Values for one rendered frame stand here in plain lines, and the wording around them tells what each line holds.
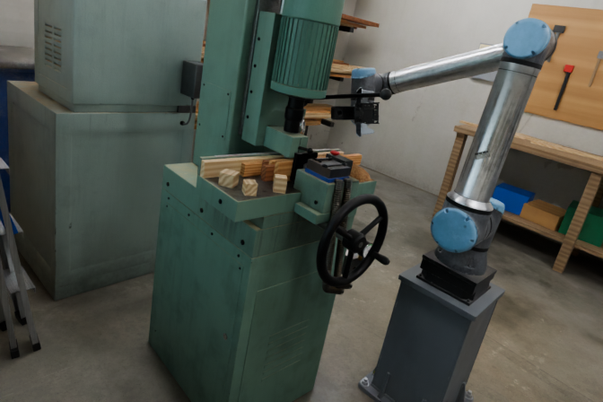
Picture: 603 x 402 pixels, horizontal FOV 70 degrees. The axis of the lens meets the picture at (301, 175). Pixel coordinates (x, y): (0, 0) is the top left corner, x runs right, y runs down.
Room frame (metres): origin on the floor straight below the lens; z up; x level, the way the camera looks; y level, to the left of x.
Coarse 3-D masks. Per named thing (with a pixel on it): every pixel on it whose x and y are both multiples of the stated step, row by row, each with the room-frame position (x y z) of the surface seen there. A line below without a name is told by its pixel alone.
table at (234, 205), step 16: (240, 176) 1.24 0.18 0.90; (256, 176) 1.27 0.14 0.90; (208, 192) 1.14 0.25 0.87; (224, 192) 1.09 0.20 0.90; (240, 192) 1.11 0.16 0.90; (272, 192) 1.16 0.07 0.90; (288, 192) 1.18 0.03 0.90; (368, 192) 1.45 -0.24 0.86; (224, 208) 1.08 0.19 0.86; (240, 208) 1.05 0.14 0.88; (256, 208) 1.09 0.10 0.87; (272, 208) 1.13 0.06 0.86; (288, 208) 1.18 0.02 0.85; (304, 208) 1.16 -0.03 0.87
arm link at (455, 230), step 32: (512, 32) 1.34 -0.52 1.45; (544, 32) 1.30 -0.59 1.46; (512, 64) 1.33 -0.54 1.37; (512, 96) 1.32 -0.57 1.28; (480, 128) 1.35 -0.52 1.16; (512, 128) 1.32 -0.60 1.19; (480, 160) 1.32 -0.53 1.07; (480, 192) 1.31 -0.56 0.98; (448, 224) 1.30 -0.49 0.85; (480, 224) 1.29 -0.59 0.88
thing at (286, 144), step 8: (272, 128) 1.39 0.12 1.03; (280, 128) 1.40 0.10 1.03; (272, 136) 1.38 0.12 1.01; (280, 136) 1.35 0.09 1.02; (288, 136) 1.33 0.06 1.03; (296, 136) 1.33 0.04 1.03; (304, 136) 1.35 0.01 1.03; (264, 144) 1.40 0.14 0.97; (272, 144) 1.37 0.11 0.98; (280, 144) 1.35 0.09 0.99; (288, 144) 1.32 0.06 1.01; (296, 144) 1.33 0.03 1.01; (304, 144) 1.35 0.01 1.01; (280, 152) 1.34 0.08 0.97; (288, 152) 1.32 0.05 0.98; (296, 152) 1.33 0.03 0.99
